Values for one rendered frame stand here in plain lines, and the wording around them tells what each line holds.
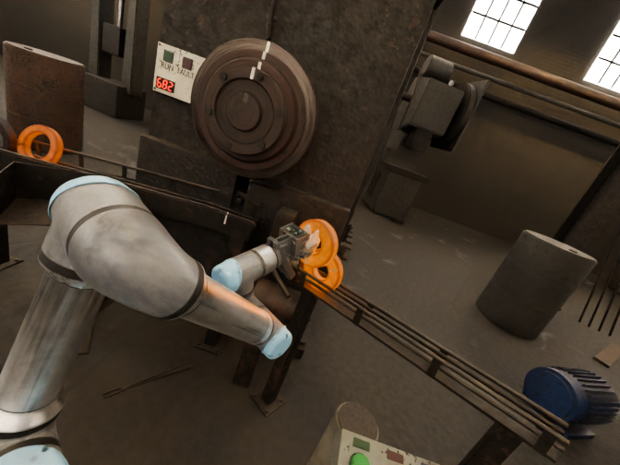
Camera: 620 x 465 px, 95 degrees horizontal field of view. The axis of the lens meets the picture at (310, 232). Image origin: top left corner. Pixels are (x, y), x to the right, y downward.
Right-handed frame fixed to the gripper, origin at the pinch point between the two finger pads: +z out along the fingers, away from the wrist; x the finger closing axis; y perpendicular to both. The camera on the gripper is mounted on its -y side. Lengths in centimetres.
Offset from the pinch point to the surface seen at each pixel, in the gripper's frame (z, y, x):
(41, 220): -57, -10, 68
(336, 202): 34.7, -5.8, 18.3
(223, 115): -3, 25, 47
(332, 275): 4.5, -13.9, -6.4
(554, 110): 772, 9, 12
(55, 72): 2, -9, 326
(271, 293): -4.8, -32.5, 12.6
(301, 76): 19, 41, 33
